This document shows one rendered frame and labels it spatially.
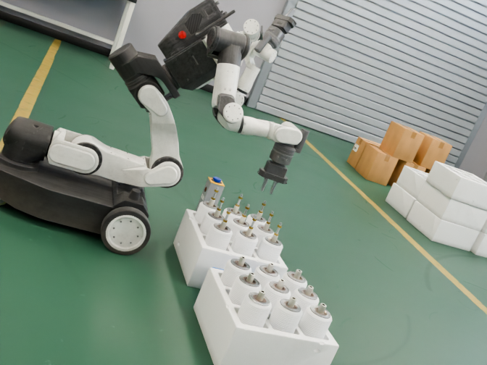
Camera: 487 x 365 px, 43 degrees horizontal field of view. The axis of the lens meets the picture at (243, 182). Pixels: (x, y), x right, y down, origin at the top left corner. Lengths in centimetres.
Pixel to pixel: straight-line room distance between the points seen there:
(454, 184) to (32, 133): 328
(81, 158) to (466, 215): 328
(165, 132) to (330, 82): 539
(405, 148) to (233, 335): 448
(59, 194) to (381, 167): 419
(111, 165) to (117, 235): 32
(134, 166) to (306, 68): 527
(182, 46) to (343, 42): 543
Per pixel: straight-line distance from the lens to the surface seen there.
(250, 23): 262
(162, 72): 258
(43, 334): 198
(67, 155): 262
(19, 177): 258
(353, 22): 787
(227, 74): 236
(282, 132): 238
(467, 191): 496
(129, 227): 254
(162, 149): 267
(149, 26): 742
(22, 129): 265
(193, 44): 253
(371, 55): 802
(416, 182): 536
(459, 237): 510
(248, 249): 254
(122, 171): 269
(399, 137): 622
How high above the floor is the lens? 109
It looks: 15 degrees down
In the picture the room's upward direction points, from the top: 22 degrees clockwise
